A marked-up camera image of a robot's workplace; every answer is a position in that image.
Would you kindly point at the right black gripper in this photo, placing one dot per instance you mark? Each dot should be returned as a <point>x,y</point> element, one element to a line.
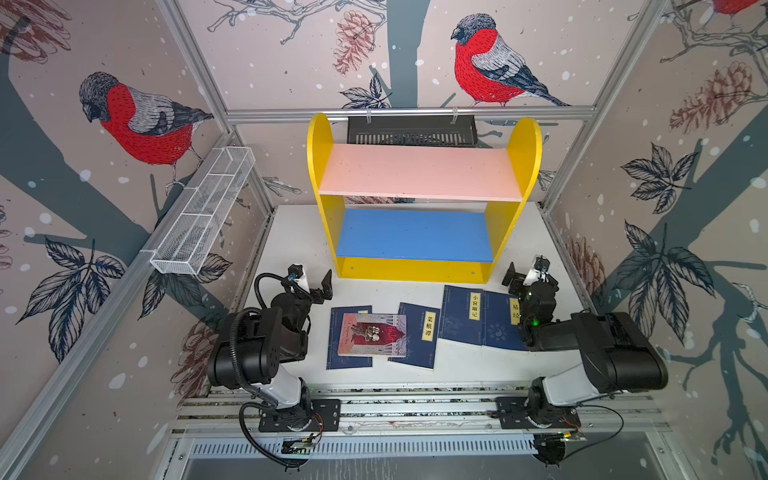
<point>527,285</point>

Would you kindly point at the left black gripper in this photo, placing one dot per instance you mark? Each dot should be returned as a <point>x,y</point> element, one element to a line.
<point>313,291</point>

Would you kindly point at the red illustrated book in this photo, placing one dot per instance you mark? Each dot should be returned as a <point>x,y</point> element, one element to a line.
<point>366,334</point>

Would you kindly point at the navy blue book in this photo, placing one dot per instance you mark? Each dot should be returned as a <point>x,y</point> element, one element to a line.
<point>501,319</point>
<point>421,335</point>
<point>334,360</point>
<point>461,317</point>

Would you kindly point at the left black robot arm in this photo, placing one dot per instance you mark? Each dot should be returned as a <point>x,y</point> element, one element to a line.
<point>256,343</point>

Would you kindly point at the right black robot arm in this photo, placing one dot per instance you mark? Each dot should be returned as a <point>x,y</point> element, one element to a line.
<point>615,355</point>

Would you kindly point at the yellow pink blue shelf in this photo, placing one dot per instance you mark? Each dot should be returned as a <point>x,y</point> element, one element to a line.
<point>420,213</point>

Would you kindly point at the black mesh tray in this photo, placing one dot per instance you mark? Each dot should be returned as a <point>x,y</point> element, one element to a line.
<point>428,131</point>

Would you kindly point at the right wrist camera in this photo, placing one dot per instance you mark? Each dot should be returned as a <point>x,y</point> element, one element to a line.
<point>539,271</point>

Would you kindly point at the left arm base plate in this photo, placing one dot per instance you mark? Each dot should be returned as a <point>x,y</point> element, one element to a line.
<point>314,416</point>

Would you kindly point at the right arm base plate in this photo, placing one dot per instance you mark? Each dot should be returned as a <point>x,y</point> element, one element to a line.
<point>518,413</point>

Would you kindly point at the white wire mesh basket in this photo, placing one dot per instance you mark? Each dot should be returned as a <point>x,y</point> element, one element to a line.
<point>186,246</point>

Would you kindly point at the aluminium mounting rail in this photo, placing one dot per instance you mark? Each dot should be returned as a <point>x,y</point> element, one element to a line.
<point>439,409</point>

